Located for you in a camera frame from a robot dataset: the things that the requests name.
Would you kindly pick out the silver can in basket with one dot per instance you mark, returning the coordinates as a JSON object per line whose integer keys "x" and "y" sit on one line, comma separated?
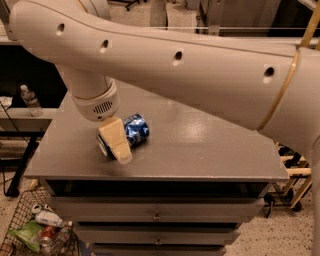
{"x": 36, "y": 208}

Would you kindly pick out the green snack bag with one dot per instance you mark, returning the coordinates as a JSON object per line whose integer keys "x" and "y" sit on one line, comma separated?
{"x": 29, "y": 234}

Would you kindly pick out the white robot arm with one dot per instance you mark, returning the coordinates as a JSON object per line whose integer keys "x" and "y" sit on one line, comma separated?
{"x": 271, "y": 88}

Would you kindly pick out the clear plastic water bottle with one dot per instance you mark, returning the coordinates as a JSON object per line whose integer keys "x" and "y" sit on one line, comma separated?
{"x": 31, "y": 101}

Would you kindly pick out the blue pepsi can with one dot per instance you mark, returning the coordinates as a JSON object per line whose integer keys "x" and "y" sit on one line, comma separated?
{"x": 136, "y": 131}

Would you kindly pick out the grey side bench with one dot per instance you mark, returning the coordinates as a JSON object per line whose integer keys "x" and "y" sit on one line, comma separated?
{"x": 18, "y": 124}

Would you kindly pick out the yellow wheeled cart frame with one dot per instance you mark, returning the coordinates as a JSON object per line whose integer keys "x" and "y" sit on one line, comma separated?
{"x": 299, "y": 183}

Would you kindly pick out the wire mesh basket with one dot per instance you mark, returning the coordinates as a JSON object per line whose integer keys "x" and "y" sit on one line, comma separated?
{"x": 12, "y": 246}

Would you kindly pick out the red soda can in basket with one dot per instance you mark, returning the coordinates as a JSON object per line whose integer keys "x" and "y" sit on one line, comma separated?
{"x": 49, "y": 232}

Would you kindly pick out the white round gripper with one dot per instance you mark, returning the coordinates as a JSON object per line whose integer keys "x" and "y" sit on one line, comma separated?
{"x": 97, "y": 107}

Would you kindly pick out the white plastic bottle in basket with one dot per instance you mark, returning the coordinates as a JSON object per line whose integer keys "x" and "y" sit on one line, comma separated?
{"x": 51, "y": 219}

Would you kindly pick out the grey drawer cabinet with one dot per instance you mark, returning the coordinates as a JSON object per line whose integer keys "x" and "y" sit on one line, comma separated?
{"x": 186, "y": 192}

